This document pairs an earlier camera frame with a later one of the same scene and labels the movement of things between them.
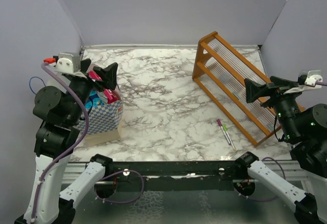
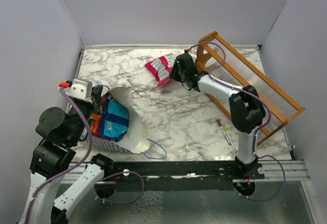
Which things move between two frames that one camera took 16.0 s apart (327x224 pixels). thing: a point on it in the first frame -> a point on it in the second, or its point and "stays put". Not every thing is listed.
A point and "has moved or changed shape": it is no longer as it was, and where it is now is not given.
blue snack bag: (94, 100) has moved or changed shape
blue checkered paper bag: (105, 123) -> (136, 141)
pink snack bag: (112, 96) -> (161, 68)
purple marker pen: (219, 124) stays put
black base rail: (176, 175) stays put
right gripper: (281, 86) -> (173, 73)
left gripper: (108, 74) -> (96, 97)
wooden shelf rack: (220, 72) stays put
